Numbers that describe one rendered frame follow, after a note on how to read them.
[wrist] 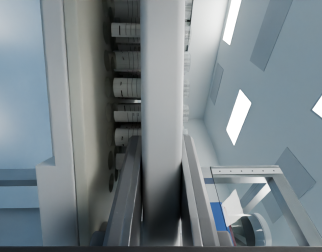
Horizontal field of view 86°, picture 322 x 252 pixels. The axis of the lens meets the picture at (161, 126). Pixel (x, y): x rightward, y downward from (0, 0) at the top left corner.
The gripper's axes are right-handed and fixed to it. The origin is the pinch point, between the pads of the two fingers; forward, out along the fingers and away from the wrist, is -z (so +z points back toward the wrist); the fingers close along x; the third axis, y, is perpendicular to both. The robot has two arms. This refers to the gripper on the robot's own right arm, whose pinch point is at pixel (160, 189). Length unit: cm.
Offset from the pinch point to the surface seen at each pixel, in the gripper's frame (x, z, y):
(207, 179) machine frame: -22, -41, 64
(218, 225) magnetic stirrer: -25, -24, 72
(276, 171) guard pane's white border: -56, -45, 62
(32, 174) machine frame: 60, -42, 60
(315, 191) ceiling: -181, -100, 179
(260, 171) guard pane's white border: -48, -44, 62
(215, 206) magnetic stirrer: -25, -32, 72
